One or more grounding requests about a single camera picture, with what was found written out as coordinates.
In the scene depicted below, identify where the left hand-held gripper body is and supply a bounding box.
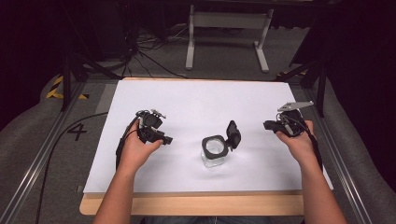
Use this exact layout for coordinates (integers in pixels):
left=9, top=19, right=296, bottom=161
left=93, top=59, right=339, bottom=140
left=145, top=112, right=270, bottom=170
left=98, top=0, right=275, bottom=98
left=135, top=108, right=167, bottom=145

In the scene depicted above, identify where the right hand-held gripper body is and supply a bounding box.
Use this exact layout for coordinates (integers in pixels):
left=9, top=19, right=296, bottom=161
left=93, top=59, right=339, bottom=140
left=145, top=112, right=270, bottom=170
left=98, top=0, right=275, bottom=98
left=275, top=100, right=315, bottom=138

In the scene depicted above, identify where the person's right hand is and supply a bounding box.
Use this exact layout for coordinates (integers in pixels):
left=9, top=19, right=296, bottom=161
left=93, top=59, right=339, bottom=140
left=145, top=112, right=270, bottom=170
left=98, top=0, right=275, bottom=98
left=275, top=119, right=318, bottom=166

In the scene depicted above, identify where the person's left hand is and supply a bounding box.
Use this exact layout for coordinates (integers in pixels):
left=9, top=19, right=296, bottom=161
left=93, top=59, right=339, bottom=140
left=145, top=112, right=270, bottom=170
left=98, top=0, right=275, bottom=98
left=119, top=119, right=164, bottom=171

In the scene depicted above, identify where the clear glass jar black lid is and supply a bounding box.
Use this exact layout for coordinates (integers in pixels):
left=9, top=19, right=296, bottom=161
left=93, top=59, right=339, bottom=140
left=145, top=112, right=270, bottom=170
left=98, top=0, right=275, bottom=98
left=200, top=119, right=243, bottom=169

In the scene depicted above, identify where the white table sheet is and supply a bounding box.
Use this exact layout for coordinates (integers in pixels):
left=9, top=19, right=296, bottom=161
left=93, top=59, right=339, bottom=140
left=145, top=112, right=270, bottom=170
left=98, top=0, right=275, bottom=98
left=82, top=78, right=334, bottom=196

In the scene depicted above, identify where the black tripod stand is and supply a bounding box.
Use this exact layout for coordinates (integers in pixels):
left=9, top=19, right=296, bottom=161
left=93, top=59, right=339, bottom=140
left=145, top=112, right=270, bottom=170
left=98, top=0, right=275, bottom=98
left=60, top=50, right=123, bottom=113
left=274, top=57, right=329, bottom=119

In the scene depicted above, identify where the wooden table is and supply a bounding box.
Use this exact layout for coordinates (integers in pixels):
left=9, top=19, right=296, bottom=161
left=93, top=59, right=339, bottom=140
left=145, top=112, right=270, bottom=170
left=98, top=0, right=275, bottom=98
left=78, top=77, right=305, bottom=217

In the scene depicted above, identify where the yellow black hazard tape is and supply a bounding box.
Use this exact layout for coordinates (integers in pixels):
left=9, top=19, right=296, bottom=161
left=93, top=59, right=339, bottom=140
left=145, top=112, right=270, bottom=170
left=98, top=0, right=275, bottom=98
left=45, top=75, right=91, bottom=101

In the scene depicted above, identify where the white metal stand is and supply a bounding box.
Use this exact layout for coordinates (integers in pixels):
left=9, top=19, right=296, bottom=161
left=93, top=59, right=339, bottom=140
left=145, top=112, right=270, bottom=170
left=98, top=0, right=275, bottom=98
left=185, top=4, right=275, bottom=74

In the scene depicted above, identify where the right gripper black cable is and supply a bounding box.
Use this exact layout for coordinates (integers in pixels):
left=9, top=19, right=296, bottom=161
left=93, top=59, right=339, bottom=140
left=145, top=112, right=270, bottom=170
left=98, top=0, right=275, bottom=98
left=292, top=116, right=325, bottom=173

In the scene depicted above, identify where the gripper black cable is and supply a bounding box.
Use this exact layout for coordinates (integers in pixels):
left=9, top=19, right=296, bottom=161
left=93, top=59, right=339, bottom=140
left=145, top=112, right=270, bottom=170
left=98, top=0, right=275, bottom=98
left=115, top=115, right=140, bottom=172
left=292, top=116, right=325, bottom=173

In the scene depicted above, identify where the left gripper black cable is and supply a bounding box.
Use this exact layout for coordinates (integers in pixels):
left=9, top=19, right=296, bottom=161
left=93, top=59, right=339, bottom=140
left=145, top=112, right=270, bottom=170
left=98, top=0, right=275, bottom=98
left=115, top=115, right=140, bottom=172

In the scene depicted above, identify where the aluminium floor rail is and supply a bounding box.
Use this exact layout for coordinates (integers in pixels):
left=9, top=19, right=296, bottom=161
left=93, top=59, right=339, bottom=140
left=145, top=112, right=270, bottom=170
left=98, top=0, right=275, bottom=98
left=304, top=88, right=375, bottom=224
left=0, top=81, right=87, bottom=224

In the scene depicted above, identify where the tangle of black floor cables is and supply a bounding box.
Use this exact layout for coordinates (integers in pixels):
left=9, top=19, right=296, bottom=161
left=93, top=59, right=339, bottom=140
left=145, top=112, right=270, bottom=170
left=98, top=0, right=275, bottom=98
left=122, top=22, right=190, bottom=79

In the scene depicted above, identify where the black floor cable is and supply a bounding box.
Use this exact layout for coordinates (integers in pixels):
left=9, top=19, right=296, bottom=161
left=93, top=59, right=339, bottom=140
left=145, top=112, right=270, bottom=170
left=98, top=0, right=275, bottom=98
left=35, top=111, right=109, bottom=224

